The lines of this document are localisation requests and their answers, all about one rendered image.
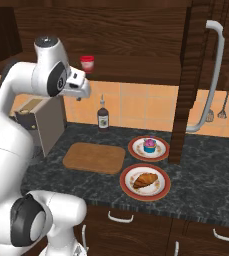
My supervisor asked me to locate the red-rimmed plate with cupcake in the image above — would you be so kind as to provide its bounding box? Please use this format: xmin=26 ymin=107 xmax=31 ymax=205
xmin=127 ymin=135 xmax=171 ymax=163

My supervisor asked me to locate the dark wood drawer front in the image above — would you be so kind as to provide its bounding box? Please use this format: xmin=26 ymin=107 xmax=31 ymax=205
xmin=73 ymin=203 xmax=174 ymax=256
xmin=167 ymin=215 xmax=229 ymax=256

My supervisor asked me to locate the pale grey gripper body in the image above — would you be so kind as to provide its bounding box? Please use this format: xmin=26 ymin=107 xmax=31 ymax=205
xmin=64 ymin=78 xmax=92 ymax=100

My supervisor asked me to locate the dark sauce bottle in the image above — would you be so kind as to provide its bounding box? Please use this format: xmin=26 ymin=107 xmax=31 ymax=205
xmin=97 ymin=94 xmax=110 ymax=131

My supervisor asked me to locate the red-rimmed plate with croissant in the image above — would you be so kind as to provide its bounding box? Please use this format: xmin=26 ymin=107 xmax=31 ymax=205
xmin=119 ymin=162 xmax=172 ymax=202

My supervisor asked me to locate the white drawer handle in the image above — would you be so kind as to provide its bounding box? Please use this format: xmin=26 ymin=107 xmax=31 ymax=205
xmin=212 ymin=228 xmax=229 ymax=243
xmin=107 ymin=210 xmax=135 ymax=224

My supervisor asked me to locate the brown croissant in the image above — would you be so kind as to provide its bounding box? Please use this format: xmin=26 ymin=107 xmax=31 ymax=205
xmin=132 ymin=172 xmax=159 ymax=190

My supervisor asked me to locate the hanging slotted spatula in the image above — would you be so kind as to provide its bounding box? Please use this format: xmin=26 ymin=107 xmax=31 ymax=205
xmin=204 ymin=89 xmax=216 ymax=123

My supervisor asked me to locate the wooden cutting board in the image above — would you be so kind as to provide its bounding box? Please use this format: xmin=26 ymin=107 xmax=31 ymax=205
xmin=62 ymin=141 xmax=127 ymax=175

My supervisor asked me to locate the pink and blue cupcake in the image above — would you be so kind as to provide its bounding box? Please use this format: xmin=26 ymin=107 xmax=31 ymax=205
xmin=143 ymin=137 xmax=158 ymax=154

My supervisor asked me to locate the long white door handle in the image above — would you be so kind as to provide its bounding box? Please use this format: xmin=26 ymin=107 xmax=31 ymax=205
xmin=185 ymin=19 xmax=226 ymax=134

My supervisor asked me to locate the dark wood open wall cabinet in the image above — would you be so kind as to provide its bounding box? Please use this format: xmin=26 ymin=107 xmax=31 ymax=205
xmin=0 ymin=0 xmax=191 ymax=87

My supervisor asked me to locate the dark wood open cabinet door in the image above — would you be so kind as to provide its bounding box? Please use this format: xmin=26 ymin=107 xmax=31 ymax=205
xmin=0 ymin=6 xmax=24 ymax=69
xmin=168 ymin=0 xmax=202 ymax=165

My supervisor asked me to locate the grey toaster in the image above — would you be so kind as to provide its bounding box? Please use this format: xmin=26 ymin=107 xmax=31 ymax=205
xmin=9 ymin=94 xmax=68 ymax=158

